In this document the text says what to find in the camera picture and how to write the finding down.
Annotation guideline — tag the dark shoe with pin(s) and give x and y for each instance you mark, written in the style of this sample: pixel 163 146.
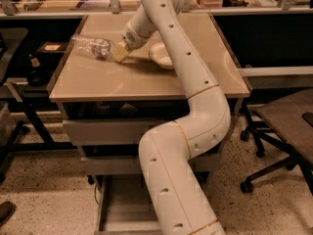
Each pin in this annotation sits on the dark shoe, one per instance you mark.
pixel 6 211

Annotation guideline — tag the dark bottle under desk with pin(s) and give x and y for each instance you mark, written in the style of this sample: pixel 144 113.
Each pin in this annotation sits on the dark bottle under desk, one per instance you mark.
pixel 40 75

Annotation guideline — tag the white paper bowl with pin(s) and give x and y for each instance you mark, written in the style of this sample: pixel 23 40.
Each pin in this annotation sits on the white paper bowl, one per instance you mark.
pixel 158 54

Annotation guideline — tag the black box with label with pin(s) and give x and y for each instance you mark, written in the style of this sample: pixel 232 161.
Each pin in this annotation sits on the black box with label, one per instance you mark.
pixel 52 47

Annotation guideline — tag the clear plastic water bottle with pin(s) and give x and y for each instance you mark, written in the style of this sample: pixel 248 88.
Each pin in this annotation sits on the clear plastic water bottle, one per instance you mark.
pixel 93 47

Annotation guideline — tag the grey middle drawer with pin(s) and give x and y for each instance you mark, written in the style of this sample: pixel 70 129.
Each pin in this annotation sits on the grey middle drawer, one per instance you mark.
pixel 117 165

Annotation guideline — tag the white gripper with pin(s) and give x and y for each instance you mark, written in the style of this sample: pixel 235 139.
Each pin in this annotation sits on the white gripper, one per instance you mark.
pixel 135 39

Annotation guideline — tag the open grey bottom drawer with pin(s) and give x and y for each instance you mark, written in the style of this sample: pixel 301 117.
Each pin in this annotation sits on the open grey bottom drawer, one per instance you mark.
pixel 125 207

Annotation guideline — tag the black office chair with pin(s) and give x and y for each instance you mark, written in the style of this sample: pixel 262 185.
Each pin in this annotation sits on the black office chair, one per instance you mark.
pixel 285 123

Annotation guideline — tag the grey top drawer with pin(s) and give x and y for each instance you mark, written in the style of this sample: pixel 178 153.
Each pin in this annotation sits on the grey top drawer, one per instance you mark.
pixel 104 131

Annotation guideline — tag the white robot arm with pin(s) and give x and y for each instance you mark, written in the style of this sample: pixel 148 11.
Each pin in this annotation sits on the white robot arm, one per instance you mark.
pixel 180 204

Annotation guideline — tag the grey drawer cabinet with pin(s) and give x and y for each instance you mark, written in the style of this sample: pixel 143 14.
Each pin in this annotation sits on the grey drawer cabinet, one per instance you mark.
pixel 138 78

